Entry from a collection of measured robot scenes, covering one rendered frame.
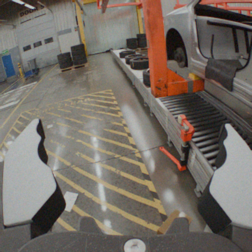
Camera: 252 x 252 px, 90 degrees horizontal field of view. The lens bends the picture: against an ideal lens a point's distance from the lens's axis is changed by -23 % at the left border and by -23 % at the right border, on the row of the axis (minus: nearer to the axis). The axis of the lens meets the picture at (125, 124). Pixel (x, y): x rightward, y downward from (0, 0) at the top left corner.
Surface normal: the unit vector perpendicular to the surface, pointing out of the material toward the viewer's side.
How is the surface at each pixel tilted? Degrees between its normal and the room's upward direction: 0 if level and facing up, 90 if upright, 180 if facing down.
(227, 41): 87
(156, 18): 90
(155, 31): 90
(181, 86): 90
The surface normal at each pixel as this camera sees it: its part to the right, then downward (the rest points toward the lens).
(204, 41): 0.15, 0.47
